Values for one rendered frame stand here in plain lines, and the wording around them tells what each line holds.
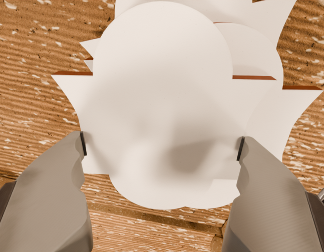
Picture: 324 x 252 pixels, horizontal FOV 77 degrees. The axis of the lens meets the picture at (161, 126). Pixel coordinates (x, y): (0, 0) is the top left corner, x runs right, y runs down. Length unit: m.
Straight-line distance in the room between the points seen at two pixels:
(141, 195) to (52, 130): 0.09
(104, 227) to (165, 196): 0.13
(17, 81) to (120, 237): 0.20
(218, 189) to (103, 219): 0.14
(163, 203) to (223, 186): 0.05
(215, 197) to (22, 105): 0.17
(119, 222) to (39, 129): 0.13
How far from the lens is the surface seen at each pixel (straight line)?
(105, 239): 0.29
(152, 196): 0.16
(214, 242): 0.27
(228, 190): 0.17
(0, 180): 0.26
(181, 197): 0.16
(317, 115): 0.19
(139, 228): 0.26
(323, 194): 0.28
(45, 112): 0.19
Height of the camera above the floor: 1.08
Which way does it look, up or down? 60 degrees down
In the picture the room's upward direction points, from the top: 174 degrees counter-clockwise
